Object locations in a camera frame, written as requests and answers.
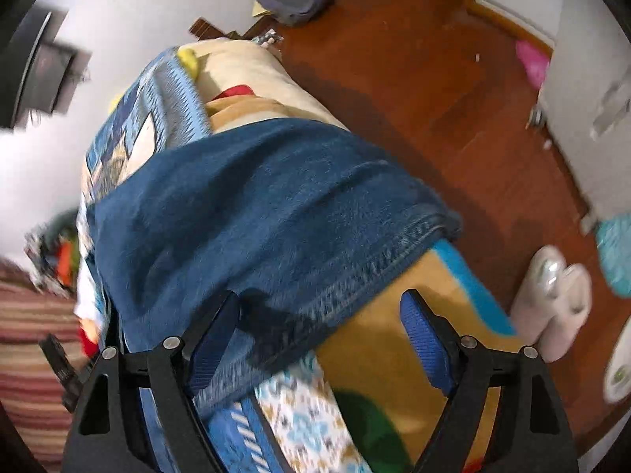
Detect red plush toy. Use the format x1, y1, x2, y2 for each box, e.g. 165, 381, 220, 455
79, 318, 106, 358

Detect blue denim jeans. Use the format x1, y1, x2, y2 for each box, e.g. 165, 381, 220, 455
86, 118, 464, 419

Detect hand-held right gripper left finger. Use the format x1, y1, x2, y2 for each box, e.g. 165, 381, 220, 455
62, 290, 242, 473

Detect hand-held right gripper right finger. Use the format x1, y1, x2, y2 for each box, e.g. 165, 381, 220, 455
400, 290, 580, 473

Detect pile of mixed clothes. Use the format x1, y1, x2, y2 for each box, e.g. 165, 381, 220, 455
24, 209, 94, 301

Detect pink plastic bag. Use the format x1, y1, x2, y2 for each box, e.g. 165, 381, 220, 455
515, 40, 550, 90

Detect black wall television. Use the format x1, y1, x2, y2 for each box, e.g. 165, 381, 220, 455
12, 7, 92, 129

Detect white round object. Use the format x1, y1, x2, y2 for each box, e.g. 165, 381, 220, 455
602, 340, 631, 405

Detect white cabinet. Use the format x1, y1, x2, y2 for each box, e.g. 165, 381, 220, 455
537, 0, 631, 232

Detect white slipper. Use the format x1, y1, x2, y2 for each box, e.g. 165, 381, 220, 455
540, 263, 592, 363
510, 245, 565, 346

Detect wooden headboard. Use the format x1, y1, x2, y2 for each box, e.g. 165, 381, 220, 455
190, 17, 282, 43

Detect white cloth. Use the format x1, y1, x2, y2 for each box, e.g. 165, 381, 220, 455
74, 256, 106, 321

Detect yellow soft toy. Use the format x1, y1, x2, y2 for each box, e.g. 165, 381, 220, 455
177, 47, 201, 78

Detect striped curtain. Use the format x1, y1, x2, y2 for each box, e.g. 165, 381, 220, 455
0, 256, 94, 469

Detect teal patterned cloth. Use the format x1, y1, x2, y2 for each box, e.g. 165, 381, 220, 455
594, 214, 631, 299

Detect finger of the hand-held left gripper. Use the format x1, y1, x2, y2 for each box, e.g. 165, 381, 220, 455
39, 333, 82, 412

